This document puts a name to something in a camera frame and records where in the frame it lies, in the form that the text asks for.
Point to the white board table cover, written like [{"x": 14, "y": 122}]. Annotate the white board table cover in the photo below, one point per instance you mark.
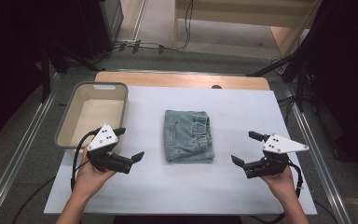
[{"x": 183, "y": 186}]

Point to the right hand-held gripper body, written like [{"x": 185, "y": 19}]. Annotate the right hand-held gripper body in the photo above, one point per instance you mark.
[{"x": 279, "y": 145}]

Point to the metal floor rail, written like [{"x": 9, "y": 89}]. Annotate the metal floor rail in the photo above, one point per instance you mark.
[
  {"x": 317, "y": 161},
  {"x": 18, "y": 155}
]

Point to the black tripod stand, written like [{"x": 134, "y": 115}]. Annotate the black tripod stand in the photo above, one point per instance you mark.
[
  {"x": 45, "y": 77},
  {"x": 300, "y": 81}
]

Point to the person's dark clothing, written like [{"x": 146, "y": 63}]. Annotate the person's dark clothing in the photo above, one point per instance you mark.
[{"x": 177, "y": 220}]

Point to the light blue jeans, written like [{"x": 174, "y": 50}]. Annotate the light blue jeans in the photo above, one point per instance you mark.
[{"x": 186, "y": 137}]

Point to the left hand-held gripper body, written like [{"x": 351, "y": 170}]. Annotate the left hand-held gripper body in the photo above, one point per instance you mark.
[{"x": 104, "y": 140}]

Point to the light wooden furniture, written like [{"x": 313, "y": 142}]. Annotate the light wooden furniture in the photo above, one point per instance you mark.
[{"x": 245, "y": 14}]

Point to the person's right hand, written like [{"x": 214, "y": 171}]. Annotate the person's right hand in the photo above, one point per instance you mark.
[{"x": 281, "y": 186}]

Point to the dark curtain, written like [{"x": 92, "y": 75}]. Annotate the dark curtain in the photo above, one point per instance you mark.
[
  {"x": 348, "y": 77},
  {"x": 6, "y": 62}
]

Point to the person's left hand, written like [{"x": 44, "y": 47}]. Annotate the person's left hand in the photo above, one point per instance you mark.
[{"x": 88, "y": 180}]

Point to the beige plastic basket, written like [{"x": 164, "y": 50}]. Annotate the beige plastic basket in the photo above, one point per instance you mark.
[{"x": 96, "y": 109}]

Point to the black cabinet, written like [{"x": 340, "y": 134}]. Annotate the black cabinet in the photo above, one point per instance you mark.
[{"x": 102, "y": 25}]

